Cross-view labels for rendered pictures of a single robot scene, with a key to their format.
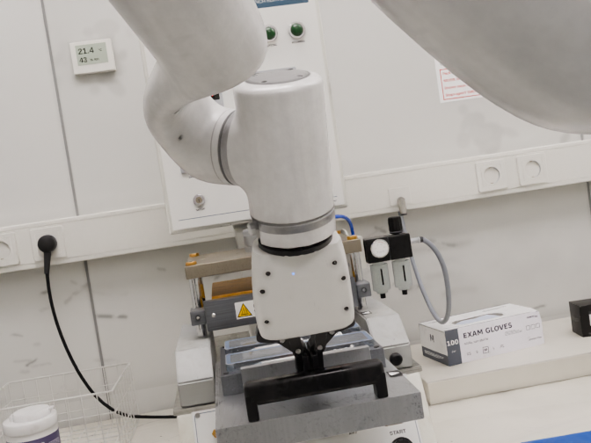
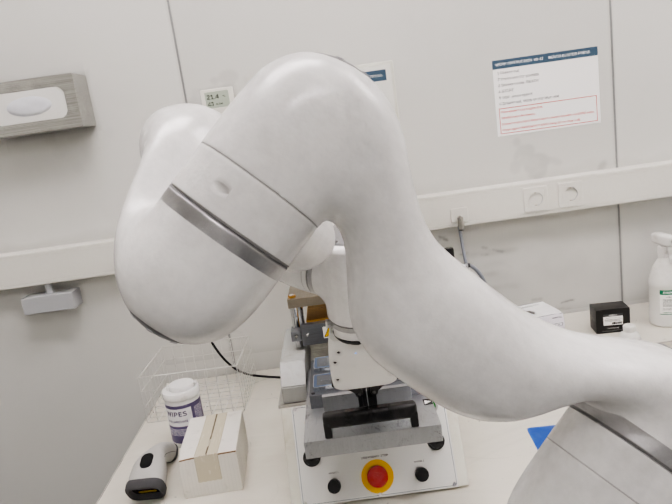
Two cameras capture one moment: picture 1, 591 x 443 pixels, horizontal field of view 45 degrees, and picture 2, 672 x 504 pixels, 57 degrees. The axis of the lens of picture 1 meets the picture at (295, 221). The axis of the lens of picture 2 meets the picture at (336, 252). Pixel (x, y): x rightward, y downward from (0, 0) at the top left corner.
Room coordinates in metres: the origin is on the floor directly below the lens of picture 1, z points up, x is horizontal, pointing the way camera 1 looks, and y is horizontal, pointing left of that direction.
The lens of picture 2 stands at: (-0.16, -0.08, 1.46)
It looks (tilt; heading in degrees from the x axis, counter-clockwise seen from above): 12 degrees down; 7
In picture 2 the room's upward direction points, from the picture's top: 8 degrees counter-clockwise
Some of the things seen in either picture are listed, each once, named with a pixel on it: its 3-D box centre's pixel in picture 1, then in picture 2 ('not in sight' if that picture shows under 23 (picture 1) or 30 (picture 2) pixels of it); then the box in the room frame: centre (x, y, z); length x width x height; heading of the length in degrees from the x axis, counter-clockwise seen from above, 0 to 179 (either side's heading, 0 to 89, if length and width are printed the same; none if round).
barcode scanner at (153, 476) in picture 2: not in sight; (154, 462); (1.00, 0.51, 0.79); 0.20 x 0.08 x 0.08; 6
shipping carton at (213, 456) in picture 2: not in sight; (215, 451); (1.02, 0.38, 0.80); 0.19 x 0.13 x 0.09; 6
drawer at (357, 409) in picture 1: (302, 374); (366, 392); (0.87, 0.02, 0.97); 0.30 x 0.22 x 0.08; 6
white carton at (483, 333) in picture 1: (480, 332); (515, 326); (1.50, -0.36, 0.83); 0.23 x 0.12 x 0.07; 106
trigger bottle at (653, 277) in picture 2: not in sight; (665, 279); (1.51, -0.76, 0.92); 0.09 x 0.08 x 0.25; 13
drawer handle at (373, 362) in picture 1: (315, 388); (370, 418); (0.74, 0.01, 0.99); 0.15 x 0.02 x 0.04; 96
